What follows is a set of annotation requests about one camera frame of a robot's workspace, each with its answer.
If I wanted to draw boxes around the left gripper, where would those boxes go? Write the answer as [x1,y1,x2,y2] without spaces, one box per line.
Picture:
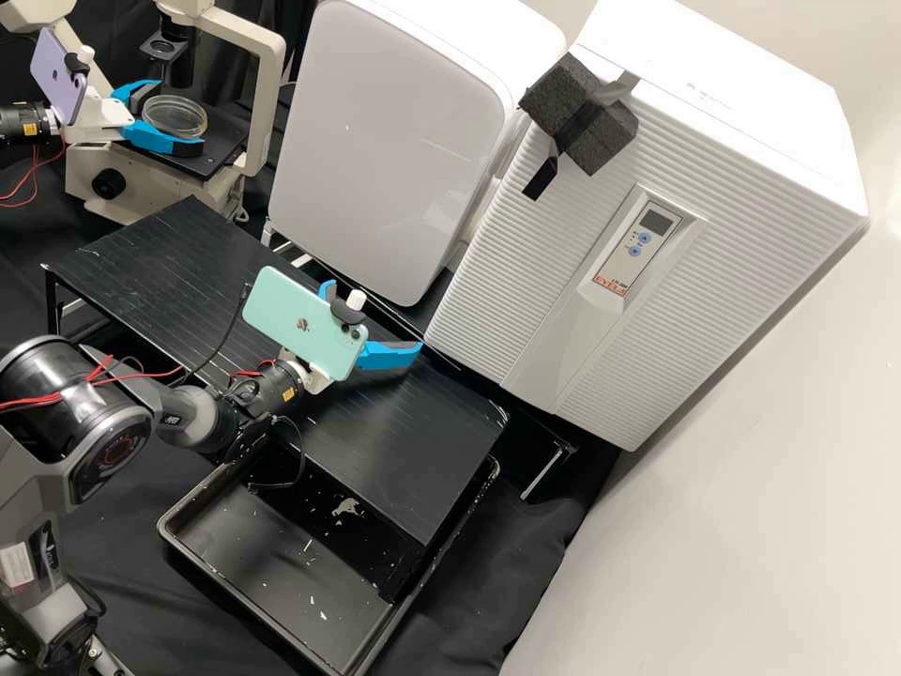
[67,79,209,161]

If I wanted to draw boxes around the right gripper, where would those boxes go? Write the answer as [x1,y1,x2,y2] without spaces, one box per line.
[292,280,426,392]

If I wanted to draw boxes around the petri dish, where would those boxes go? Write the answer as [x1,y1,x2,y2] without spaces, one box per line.
[140,95,210,140]

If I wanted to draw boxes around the cream microscope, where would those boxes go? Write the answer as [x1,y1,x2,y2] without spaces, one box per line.
[0,0,288,216]

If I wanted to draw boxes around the black platform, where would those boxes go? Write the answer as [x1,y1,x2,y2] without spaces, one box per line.
[261,222,580,502]
[40,195,510,601]

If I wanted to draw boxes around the incubator door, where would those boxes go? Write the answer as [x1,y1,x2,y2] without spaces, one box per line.
[424,38,865,453]

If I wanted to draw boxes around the white box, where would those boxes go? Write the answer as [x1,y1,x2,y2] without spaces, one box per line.
[267,0,570,309]

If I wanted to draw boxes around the black tray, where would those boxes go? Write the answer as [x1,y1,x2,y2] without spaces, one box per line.
[156,453,502,676]

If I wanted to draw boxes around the white incubator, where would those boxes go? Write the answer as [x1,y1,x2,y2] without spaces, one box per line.
[568,0,872,230]

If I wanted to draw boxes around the right wrist camera phone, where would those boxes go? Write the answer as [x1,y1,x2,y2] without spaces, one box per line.
[241,265,371,385]

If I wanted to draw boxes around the wrist camera phone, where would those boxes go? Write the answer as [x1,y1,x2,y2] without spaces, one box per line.
[241,265,371,385]
[30,26,114,131]

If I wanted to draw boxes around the left wrist camera phone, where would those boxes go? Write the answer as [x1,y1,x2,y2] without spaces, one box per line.
[30,26,114,131]

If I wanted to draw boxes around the red wire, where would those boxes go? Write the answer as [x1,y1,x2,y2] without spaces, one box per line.
[0,144,57,209]

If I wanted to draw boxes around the black cable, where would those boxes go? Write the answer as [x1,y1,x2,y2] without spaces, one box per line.
[246,413,308,494]
[184,281,254,385]

